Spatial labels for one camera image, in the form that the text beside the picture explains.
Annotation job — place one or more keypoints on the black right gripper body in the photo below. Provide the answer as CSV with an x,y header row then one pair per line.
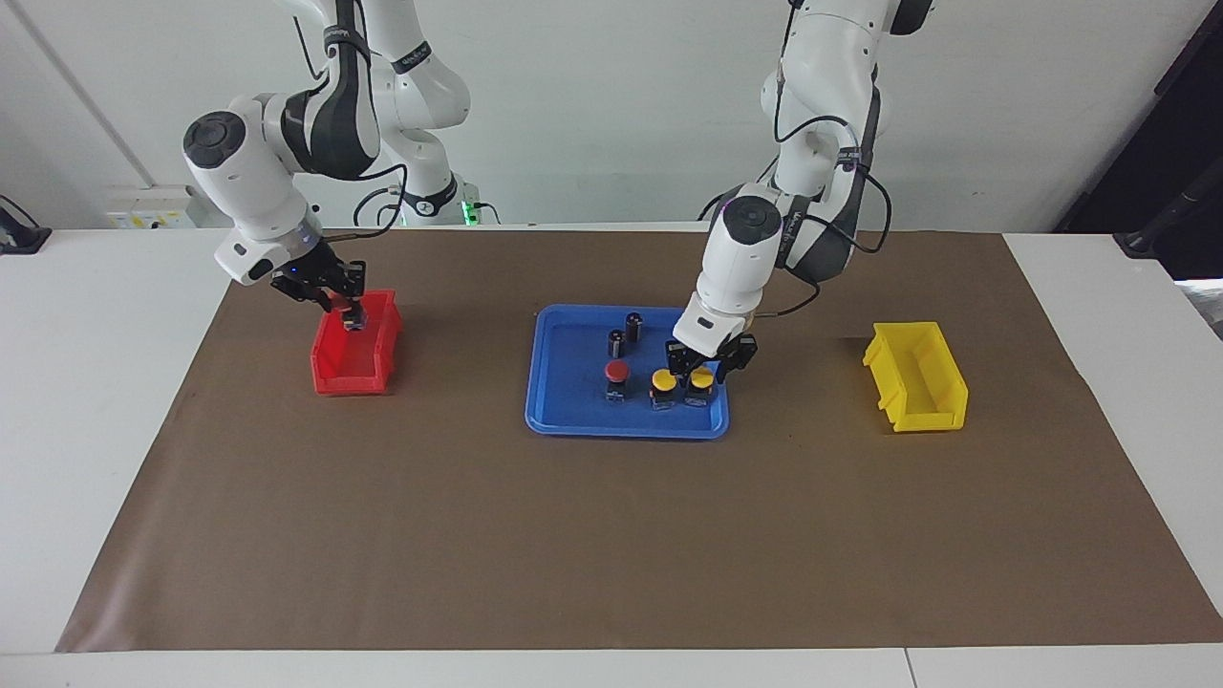
x,y
315,272

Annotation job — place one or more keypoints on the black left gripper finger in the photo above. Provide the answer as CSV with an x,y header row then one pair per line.
x,y
728,371
678,363

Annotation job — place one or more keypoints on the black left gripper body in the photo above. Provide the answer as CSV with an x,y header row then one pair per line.
x,y
731,349

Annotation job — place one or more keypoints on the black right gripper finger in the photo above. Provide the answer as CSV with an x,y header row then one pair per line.
x,y
357,304
331,300

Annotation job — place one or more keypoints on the red push button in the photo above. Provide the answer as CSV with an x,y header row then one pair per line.
x,y
616,371
355,320

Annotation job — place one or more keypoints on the yellow push button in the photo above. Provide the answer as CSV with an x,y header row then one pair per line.
x,y
702,378
663,381

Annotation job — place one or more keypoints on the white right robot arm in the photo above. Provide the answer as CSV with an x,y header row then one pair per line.
x,y
239,182

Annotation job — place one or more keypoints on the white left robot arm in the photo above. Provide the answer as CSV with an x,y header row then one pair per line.
x,y
740,258

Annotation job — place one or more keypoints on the black cylinder capacitor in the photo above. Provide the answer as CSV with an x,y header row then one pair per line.
x,y
633,327
616,344

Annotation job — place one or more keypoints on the red plastic bin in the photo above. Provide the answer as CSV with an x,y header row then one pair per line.
x,y
344,373

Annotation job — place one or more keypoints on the blue plastic tray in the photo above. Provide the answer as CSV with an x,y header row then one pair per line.
x,y
573,411

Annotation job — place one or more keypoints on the brown paper mat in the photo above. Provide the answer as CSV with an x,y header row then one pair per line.
x,y
611,535

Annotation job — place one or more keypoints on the yellow plastic bin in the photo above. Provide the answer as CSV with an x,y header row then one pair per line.
x,y
922,401

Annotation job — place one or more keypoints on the black desk device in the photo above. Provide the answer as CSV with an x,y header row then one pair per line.
x,y
24,239

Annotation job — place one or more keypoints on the black stand pole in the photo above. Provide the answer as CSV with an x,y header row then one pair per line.
x,y
1147,239

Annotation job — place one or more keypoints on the black side panel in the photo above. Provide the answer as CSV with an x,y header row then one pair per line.
x,y
1127,143

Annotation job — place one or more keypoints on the grey metallic object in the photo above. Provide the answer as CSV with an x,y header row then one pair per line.
x,y
1206,301

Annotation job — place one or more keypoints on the white wall socket box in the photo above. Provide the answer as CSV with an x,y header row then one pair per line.
x,y
153,205

